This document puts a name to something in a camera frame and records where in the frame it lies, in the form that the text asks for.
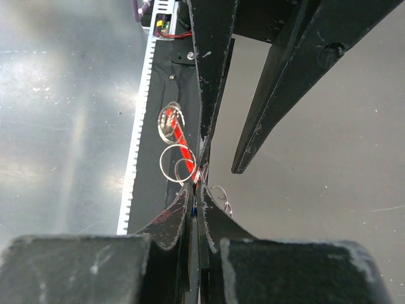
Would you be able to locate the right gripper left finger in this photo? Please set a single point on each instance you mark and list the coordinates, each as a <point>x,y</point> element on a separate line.
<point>166,278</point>

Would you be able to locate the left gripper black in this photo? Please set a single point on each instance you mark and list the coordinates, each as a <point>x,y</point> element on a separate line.
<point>307,43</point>

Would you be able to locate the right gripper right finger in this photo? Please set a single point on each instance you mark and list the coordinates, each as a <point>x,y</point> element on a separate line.
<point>213,224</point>

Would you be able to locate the metal keyring cluster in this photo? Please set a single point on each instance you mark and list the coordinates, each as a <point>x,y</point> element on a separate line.
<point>203,177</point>

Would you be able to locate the red handled metal key holder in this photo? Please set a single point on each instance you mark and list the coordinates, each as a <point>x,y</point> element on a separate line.
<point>171,130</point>

